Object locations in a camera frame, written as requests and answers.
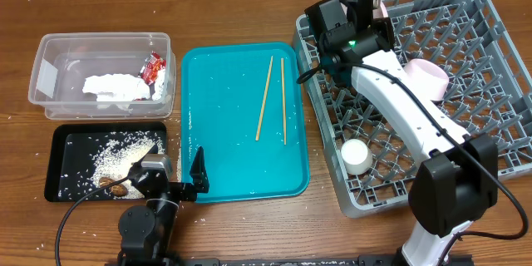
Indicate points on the clear plastic bin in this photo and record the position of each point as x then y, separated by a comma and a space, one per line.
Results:
64, 60

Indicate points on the red snack wrapper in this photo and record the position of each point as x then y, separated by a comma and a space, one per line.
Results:
153, 64

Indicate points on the teal serving tray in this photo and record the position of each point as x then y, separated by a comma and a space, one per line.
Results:
221, 94

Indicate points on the grey dishwasher rack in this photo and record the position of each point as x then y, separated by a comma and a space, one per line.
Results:
489, 92

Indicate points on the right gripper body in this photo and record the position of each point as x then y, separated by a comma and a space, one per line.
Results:
375, 30

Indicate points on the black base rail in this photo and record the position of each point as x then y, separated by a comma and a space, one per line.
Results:
362, 260

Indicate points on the white cup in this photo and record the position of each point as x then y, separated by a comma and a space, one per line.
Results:
356, 157

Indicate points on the wooden chopstick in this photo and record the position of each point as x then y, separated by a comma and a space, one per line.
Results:
265, 96
283, 102

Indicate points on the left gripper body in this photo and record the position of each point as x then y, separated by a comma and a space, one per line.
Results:
181, 192

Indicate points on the white rice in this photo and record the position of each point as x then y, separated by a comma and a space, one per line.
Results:
89, 156

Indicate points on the black tray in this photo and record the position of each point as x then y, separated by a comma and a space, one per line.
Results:
59, 141

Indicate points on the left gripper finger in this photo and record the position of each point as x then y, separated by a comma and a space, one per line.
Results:
151, 158
198, 172

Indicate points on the large white plate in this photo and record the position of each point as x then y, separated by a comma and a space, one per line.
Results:
380, 11

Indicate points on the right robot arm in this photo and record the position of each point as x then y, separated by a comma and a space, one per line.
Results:
457, 178

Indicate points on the white napkin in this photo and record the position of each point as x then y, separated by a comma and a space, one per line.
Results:
125, 87

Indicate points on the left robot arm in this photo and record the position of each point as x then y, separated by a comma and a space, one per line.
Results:
146, 229

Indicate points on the brown food scraps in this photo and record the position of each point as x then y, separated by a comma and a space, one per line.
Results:
118, 190

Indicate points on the small pink plate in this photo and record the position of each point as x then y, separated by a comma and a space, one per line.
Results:
427, 79

